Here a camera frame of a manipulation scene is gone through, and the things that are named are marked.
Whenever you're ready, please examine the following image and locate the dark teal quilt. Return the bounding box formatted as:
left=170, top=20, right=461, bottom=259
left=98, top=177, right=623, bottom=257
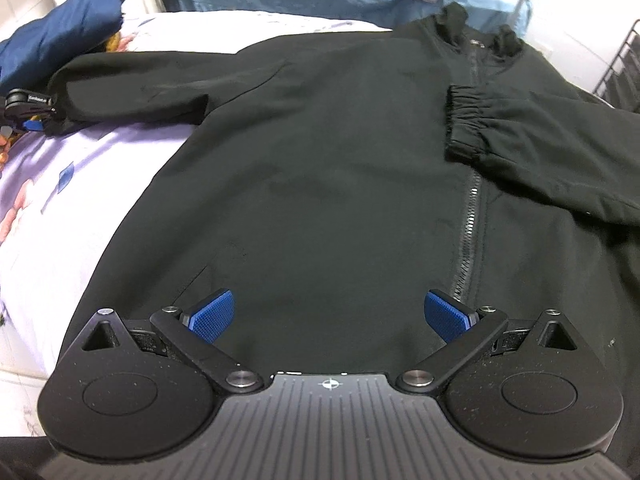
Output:
left=167, top=0, right=453, bottom=31

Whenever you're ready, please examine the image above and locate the black metal rack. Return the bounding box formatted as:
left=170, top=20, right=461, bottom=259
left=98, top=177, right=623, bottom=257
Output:
left=592, top=25, right=640, bottom=111

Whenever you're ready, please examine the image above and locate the purple floral bedsheet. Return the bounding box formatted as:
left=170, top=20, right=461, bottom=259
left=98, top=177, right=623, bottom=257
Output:
left=0, top=10, right=396, bottom=376

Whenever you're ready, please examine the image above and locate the navy blue padded jacket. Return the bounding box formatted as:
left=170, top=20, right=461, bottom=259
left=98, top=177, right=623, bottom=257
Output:
left=0, top=0, right=133, bottom=93

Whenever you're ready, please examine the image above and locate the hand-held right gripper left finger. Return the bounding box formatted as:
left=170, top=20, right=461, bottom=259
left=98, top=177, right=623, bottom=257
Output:
left=79, top=288, right=265, bottom=392

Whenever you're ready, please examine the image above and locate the light blue padded jacket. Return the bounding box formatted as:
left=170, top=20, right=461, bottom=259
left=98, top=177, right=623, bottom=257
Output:
left=442, top=0, right=532, bottom=36

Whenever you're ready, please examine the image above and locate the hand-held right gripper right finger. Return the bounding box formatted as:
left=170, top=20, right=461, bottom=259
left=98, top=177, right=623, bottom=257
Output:
left=397, top=289, right=581, bottom=392

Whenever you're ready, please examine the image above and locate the black zip jacket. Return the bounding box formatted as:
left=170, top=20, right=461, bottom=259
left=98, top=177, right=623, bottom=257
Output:
left=47, top=2, right=640, bottom=361

